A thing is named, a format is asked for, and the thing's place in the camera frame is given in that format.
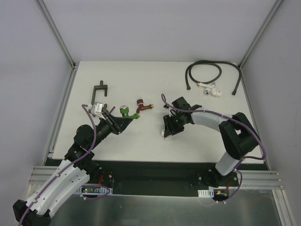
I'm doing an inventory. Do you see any white elbow pipe fitting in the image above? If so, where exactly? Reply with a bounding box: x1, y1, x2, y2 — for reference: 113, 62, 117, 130
161, 129, 171, 140

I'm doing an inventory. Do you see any green plastic faucet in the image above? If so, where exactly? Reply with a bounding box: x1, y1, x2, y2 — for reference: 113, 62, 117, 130
119, 105, 140, 120

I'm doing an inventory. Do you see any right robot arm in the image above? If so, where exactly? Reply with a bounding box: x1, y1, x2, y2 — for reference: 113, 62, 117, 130
161, 95, 267, 187

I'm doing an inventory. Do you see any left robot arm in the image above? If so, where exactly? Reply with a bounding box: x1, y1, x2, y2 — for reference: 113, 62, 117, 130
13, 114, 132, 226

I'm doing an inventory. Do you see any grey metal faucet fixture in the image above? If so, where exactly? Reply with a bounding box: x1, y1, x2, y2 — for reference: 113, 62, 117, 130
102, 104, 116, 114

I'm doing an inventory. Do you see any brown plastic faucet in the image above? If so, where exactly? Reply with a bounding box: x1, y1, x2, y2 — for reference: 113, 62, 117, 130
136, 99, 154, 113

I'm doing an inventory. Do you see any white faucet with blue cap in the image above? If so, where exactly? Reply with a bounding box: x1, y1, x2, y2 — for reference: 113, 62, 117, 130
197, 82, 222, 97

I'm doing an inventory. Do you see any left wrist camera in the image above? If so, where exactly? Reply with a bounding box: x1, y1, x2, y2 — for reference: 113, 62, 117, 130
89, 102, 103, 117

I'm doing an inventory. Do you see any grey metal faucet bracket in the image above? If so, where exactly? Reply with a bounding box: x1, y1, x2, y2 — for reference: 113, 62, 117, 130
88, 80, 109, 113

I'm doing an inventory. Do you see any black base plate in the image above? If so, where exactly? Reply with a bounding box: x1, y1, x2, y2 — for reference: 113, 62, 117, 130
44, 159, 269, 196

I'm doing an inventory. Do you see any dark grey flexible hose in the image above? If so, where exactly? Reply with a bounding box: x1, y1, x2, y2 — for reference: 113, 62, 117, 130
185, 60, 243, 96

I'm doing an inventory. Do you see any aluminium frame rail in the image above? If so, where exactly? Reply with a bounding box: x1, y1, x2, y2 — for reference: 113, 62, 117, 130
29, 166, 285, 190

